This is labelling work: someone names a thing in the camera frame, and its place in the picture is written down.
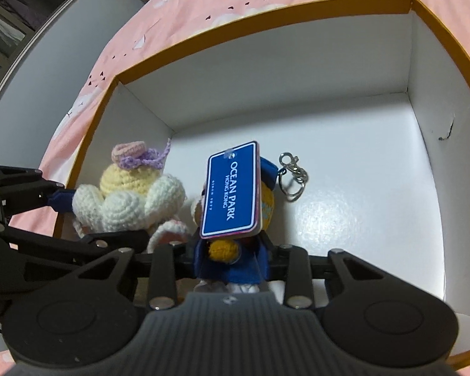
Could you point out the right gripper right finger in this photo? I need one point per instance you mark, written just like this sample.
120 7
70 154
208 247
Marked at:
290 264

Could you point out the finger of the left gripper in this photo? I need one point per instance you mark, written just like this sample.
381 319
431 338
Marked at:
62 200

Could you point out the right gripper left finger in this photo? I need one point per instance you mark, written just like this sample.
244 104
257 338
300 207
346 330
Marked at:
172 274

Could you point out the blue yellow plush keychain doll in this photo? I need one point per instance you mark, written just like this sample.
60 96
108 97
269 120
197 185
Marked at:
233 252

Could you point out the pink white small plush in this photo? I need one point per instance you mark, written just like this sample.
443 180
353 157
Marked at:
169 231

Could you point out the white crochet flower doll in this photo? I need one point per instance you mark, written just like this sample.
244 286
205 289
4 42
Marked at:
133 193

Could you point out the orange cardboard storage box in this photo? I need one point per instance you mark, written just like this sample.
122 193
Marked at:
373 96

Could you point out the pink patterned bed sheet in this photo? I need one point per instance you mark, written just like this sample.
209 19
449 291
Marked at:
95 320

